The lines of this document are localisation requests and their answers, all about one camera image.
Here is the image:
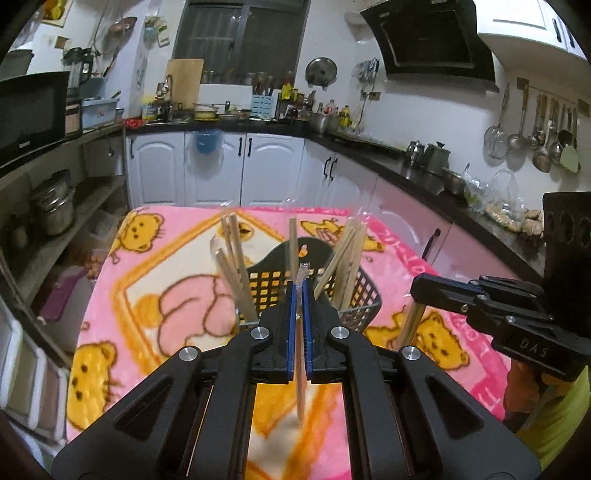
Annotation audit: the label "blue and white knife block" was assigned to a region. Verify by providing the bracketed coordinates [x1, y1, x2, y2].
[250, 92, 278, 119]

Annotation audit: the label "blue plastic bucket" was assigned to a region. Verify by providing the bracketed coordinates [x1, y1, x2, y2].
[196, 129, 222, 154]

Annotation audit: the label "purple plastic box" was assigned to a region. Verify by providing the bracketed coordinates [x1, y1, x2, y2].
[39, 265, 95, 324]

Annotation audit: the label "blender with dark jug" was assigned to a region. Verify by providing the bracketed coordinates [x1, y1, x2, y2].
[62, 46, 94, 100]

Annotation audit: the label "white corner cabinet door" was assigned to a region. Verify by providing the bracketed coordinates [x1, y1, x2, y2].
[302, 138, 379, 208]

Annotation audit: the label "white wall cabinet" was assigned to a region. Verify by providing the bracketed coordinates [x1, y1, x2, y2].
[478, 0, 591, 63]

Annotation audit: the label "wooden shelf unit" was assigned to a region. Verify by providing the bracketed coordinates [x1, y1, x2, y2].
[0, 124, 130, 352]

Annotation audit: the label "stack of steel pots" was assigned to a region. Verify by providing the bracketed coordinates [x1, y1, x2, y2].
[30, 170, 77, 236]

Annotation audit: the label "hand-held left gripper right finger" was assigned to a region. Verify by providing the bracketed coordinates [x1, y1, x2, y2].
[304, 282, 540, 480]

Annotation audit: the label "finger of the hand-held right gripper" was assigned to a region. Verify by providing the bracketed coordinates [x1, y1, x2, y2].
[468, 276, 546, 298]
[411, 273, 555, 335]

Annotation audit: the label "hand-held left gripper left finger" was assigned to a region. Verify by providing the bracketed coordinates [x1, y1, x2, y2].
[52, 281, 296, 480]

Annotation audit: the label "bunch of wooden chopsticks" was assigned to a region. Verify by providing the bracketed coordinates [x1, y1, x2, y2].
[215, 211, 370, 324]

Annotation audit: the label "dark kitchen window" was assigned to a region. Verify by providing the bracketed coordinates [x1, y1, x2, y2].
[173, 0, 311, 86]

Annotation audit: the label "black microwave oven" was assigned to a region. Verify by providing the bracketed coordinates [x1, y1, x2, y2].
[0, 71, 71, 171]

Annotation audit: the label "grey metal box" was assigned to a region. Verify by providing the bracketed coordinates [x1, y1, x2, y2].
[84, 136, 126, 178]

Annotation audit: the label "green plastic utensil holder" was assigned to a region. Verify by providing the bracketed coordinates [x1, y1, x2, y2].
[235, 239, 384, 334]

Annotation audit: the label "hanging pale green spatula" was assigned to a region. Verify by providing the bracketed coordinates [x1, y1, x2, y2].
[561, 108, 581, 174]

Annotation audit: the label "steel kettle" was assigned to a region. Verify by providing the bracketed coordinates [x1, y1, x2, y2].
[405, 140, 426, 168]

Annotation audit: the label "person's yellow-green clothing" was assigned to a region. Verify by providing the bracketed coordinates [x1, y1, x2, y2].
[503, 360, 591, 469]

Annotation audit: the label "single wooden chopstick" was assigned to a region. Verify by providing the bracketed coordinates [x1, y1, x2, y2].
[294, 262, 311, 422]
[396, 299, 426, 350]

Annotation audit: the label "steel sink faucet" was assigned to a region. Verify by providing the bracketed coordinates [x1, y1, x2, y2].
[157, 74, 176, 121]

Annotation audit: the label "hanging wire strainer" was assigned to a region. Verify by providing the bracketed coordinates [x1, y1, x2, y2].
[484, 85, 509, 160]

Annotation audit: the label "clear plastic bag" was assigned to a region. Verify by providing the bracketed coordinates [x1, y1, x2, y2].
[464, 168, 527, 222]

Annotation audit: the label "pink printed bear blanket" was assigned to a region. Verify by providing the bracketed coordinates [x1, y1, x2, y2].
[66, 205, 513, 480]

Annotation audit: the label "plastic storage drawers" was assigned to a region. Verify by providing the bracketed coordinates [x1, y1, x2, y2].
[0, 300, 70, 446]

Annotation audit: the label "steel pot with lid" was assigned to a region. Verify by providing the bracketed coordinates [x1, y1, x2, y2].
[422, 142, 451, 172]

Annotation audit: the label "hanging steel pan lid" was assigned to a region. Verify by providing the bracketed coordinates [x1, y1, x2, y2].
[305, 57, 338, 88]

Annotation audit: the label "hanging steel ladle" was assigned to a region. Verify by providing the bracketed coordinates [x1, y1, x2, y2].
[508, 88, 528, 151]
[531, 95, 552, 174]

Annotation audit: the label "heap of garlic and ginger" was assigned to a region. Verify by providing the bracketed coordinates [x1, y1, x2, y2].
[485, 202, 546, 237]

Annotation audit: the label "blue plastic crate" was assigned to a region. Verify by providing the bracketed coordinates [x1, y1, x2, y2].
[81, 98, 120, 127]

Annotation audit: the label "black range hood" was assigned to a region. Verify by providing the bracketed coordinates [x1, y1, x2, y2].
[359, 0, 500, 92]

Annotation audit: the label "wooden cutting board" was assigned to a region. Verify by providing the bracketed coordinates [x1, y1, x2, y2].
[165, 58, 204, 112]

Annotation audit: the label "black kitchen countertop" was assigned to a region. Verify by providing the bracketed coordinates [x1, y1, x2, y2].
[124, 117, 546, 278]

